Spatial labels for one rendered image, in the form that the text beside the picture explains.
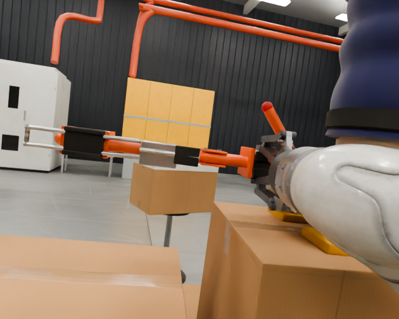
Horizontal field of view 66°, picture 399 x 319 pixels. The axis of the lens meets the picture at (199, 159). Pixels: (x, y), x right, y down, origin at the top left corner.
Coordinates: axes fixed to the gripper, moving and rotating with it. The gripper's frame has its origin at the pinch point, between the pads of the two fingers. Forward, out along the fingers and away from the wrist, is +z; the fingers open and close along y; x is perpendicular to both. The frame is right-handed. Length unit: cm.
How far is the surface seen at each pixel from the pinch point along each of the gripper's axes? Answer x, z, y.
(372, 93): 18.4, -6.6, -16.0
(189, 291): 1, 71, 66
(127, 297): -22.7, -7.3, 25.9
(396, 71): 21.0, -8.5, -20.2
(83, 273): -32.2, 0.8, 25.9
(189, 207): 11, 182, 55
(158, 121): -24, 719, -26
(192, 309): 1, 57, 66
